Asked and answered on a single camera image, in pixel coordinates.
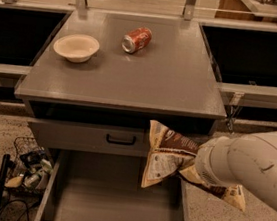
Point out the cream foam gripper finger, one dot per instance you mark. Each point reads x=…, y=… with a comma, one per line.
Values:
x=190, y=173

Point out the brown chip bag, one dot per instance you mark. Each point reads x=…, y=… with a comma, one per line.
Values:
x=170, y=152

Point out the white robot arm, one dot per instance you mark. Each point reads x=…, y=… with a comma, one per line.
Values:
x=226, y=167

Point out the open grey middle drawer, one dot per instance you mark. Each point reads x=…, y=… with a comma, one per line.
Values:
x=104, y=187

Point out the grey drawer cabinet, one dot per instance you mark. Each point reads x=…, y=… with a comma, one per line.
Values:
x=169, y=80

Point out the closed grey top drawer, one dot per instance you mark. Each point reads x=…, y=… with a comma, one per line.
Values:
x=76, y=136

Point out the red soda can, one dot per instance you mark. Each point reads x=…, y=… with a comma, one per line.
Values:
x=136, y=39

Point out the white paper bowl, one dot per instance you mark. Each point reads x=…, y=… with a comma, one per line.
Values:
x=76, y=48

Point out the wooden box top right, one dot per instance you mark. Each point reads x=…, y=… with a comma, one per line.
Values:
x=237, y=10

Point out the black drawer handle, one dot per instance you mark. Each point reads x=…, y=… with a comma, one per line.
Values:
x=119, y=141

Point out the wire basket with items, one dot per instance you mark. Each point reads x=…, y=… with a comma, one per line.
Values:
x=32, y=169

